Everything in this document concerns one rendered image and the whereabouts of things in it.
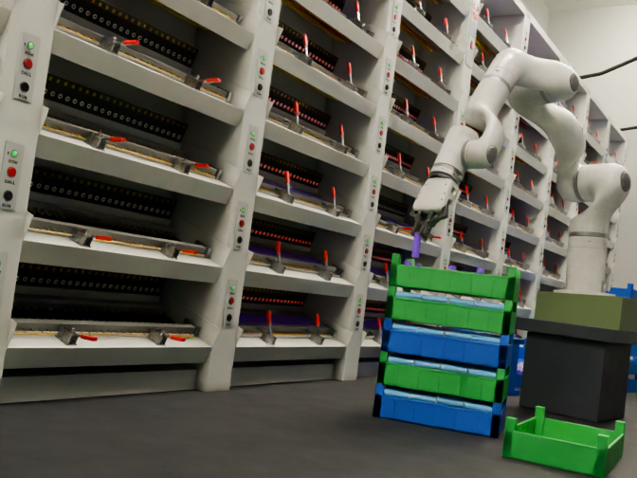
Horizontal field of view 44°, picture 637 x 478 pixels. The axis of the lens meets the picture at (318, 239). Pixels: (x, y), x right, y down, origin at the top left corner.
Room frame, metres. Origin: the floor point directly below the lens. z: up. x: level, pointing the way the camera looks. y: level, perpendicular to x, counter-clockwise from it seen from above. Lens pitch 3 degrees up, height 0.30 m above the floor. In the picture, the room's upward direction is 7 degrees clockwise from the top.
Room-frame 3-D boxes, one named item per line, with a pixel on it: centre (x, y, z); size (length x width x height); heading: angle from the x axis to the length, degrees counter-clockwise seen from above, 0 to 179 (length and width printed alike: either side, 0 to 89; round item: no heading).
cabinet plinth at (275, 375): (2.97, -0.24, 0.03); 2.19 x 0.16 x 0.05; 149
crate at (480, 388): (1.97, -0.36, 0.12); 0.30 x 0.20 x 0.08; 72
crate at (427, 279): (1.97, -0.36, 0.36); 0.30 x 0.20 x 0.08; 72
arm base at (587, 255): (2.50, -0.86, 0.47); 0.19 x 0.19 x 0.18
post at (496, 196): (3.85, -0.81, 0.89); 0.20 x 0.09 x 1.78; 59
